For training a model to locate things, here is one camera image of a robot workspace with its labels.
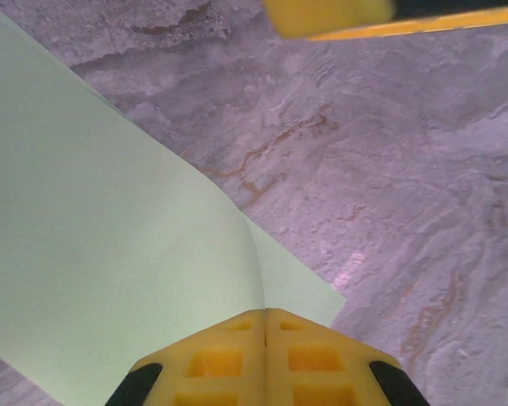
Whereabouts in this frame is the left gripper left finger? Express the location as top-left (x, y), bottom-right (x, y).
top-left (105, 308), bottom-right (267, 406)

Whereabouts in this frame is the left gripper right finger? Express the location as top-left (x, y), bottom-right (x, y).
top-left (265, 307), bottom-right (429, 406)

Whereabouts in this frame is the light green cloth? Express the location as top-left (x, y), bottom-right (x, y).
top-left (0, 11), bottom-right (348, 406)

